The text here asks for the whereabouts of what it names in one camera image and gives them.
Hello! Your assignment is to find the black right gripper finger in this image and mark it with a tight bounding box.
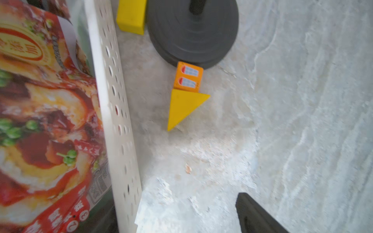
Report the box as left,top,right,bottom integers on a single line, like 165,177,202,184
236,192,288,233

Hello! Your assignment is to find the mapo tofu sauce packet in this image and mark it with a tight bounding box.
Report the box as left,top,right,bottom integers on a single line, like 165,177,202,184
1,1,111,233

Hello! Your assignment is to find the white perforated plastic basket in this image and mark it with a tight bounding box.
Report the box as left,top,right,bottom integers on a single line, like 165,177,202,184
84,1,142,233

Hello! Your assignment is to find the yellow wedge block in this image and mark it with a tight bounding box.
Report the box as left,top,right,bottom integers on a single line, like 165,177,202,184
167,89,210,131

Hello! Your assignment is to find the small orange box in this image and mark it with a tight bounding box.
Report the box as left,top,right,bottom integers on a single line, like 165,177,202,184
173,61,204,93

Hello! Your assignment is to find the black microphone stand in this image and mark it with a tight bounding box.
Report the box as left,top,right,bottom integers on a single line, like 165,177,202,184
146,0,239,69

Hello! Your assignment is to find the yellow rectangular block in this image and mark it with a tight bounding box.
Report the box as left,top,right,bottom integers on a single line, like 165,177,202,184
116,0,147,35

